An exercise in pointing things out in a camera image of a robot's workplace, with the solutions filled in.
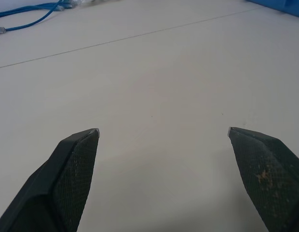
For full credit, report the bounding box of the blue plastic storage bin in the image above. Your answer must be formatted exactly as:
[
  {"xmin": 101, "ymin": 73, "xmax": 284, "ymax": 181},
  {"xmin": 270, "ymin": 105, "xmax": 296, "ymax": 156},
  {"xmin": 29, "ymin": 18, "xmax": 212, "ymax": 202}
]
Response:
[{"xmin": 245, "ymin": 0, "xmax": 299, "ymax": 19}]

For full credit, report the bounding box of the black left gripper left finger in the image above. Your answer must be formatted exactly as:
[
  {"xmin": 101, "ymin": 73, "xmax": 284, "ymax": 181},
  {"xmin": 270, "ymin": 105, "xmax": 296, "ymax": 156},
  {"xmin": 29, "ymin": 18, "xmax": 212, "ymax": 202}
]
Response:
[{"xmin": 0, "ymin": 128, "xmax": 100, "ymax": 232}]

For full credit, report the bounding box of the blue Ethernet cable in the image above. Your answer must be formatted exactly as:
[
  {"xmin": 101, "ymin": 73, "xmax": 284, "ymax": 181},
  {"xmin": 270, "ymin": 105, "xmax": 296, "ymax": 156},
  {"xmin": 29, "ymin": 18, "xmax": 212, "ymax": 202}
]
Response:
[
  {"xmin": 0, "ymin": 0, "xmax": 63, "ymax": 35},
  {"xmin": 0, "ymin": 1, "xmax": 65, "ymax": 20},
  {"xmin": 51, "ymin": 0, "xmax": 74, "ymax": 9}
]

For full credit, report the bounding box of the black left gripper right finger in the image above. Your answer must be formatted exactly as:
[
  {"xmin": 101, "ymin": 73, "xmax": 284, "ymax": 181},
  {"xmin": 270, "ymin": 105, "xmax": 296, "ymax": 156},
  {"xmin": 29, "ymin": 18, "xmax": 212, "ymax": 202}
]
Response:
[{"xmin": 227, "ymin": 126, "xmax": 299, "ymax": 232}]

